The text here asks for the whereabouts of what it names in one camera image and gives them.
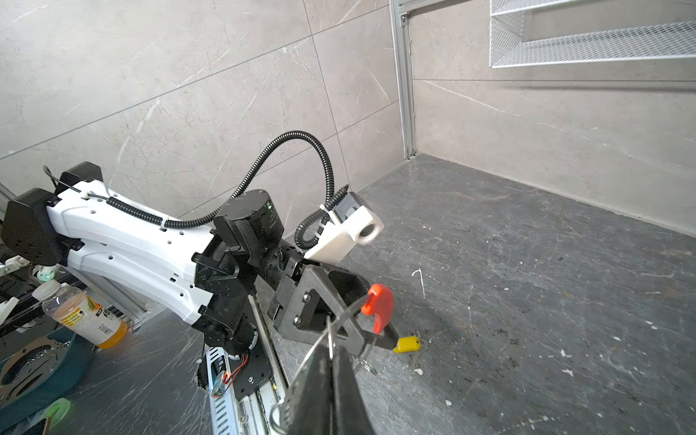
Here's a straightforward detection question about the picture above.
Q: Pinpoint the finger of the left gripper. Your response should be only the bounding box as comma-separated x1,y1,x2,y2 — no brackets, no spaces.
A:
273,266,341,344
326,268,400,356

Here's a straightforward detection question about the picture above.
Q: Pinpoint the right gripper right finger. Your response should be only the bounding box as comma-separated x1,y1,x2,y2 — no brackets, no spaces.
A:
331,347,375,435

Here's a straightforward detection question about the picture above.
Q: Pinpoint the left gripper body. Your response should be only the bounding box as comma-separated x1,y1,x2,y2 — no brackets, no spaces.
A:
260,244,324,326

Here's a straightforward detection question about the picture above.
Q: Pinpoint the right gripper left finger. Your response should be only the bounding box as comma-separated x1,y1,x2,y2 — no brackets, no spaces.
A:
282,344,332,434

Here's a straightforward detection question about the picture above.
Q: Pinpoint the metal keyring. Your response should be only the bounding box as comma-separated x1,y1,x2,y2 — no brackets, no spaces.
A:
269,299,375,434

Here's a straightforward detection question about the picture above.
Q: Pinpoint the yellow tagged key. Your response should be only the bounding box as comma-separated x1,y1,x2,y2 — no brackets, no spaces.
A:
393,335,423,375

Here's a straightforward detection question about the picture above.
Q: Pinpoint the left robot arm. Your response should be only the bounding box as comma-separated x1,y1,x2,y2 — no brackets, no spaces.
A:
1,130,399,356

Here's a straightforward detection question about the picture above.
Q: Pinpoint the plastic juice bottle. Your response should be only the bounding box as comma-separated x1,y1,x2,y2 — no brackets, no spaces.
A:
32,280,128,349

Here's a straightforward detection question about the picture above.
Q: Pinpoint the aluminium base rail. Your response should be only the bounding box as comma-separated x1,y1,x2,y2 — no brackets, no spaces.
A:
233,297,287,434

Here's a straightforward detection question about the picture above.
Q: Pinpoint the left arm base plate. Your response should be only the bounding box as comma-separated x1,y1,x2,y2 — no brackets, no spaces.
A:
197,327,273,401

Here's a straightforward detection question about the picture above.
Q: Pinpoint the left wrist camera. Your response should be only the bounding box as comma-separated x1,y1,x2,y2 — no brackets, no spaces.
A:
304,191,384,266

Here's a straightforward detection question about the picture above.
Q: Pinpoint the slotted cable duct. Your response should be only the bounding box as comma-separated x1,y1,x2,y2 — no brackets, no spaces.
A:
205,347,239,435

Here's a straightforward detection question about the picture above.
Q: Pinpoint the teal tray with ring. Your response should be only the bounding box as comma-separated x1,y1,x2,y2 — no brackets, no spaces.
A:
1,327,94,431

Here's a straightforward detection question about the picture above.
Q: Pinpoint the white wire mesh basket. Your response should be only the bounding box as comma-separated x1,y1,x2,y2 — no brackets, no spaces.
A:
489,1,695,69

